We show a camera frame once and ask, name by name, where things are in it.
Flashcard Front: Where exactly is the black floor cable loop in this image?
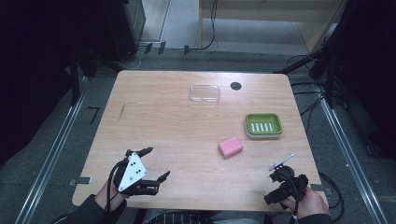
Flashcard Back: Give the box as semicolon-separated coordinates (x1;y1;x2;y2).
318;171;346;224

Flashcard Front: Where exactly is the light wooden furniture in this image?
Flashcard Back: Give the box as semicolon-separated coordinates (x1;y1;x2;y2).
199;0;349;53

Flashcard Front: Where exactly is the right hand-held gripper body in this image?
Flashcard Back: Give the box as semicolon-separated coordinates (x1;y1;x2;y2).
268;153;310;203

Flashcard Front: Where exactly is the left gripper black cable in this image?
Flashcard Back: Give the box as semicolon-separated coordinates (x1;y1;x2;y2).
106;159;129;213

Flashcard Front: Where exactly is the pink soap bar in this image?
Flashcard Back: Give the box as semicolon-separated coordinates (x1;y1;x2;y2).
218;136;245;160

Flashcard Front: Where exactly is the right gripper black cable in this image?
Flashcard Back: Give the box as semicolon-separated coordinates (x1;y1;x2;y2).
276;172;303;224

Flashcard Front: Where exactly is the green soap dish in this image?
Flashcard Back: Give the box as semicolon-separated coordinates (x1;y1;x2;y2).
244;112;284;140

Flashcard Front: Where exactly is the person's left hand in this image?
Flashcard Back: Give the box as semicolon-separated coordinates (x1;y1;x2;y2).
93;178;129;213

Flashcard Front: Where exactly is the person's right hand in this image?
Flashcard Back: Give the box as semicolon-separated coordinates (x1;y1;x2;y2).
279;186;330;219

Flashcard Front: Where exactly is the clear plastic lid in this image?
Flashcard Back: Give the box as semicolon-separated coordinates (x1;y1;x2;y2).
188;84;221;105

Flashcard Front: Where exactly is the dark cabinet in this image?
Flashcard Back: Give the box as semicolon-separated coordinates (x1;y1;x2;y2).
102;0;147;62

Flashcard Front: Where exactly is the grey metal table bracket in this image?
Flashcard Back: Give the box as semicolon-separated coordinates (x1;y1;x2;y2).
309;183;332;196
68;176;92;187

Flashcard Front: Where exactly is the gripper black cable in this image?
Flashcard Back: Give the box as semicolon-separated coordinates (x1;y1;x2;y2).
276;172;303;224
106;159;129;213

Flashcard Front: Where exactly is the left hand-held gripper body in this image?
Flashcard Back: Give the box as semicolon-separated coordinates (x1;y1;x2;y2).
113;148;160;197

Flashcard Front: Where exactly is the black floor cables bundle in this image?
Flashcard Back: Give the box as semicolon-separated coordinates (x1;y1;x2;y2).
286;54;349;134

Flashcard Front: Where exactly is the metal floor rail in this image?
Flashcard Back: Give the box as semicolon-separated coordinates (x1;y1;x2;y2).
312;83;390;224
13;77;90;224

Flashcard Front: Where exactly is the black metal stand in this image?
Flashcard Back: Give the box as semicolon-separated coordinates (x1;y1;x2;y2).
66;46;124;106
273;36;345;109

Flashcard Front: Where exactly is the white floor cable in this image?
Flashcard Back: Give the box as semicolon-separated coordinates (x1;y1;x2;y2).
117;46;148;71

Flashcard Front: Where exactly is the black hanging cable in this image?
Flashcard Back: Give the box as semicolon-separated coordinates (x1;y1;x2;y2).
188;0;219;52

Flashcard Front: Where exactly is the person's striped clothing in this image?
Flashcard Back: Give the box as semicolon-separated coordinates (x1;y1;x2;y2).
134;208;275;224

